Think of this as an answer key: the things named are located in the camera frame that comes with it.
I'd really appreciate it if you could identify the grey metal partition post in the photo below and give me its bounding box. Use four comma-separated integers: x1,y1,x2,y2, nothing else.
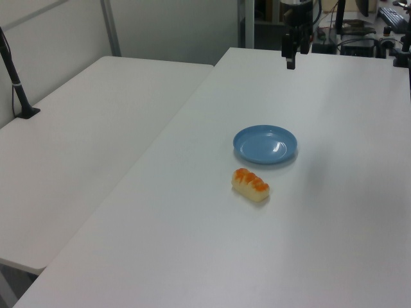
100,0,122,58

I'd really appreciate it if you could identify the black clamp mount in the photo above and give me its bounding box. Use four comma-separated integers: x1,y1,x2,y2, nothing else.
391,24,411,69

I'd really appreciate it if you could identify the black camera stand pole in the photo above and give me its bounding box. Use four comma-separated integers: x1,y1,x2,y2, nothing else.
0,26,41,120

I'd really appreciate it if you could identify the toy bread loaf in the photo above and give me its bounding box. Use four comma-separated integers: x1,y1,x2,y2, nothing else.
231,167,271,203

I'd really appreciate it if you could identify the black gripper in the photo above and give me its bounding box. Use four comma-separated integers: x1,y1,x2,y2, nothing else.
279,0,314,70

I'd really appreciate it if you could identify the black electronics box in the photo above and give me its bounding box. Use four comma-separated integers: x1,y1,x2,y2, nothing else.
340,38,376,58

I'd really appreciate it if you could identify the blue plastic plate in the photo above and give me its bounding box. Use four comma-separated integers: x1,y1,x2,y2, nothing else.
232,125,298,165

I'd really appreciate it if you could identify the black monitor stand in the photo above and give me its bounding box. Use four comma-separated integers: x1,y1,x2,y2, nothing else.
333,0,347,37

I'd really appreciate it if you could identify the black computer keyboard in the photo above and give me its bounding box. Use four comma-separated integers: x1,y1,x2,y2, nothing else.
378,7,407,33

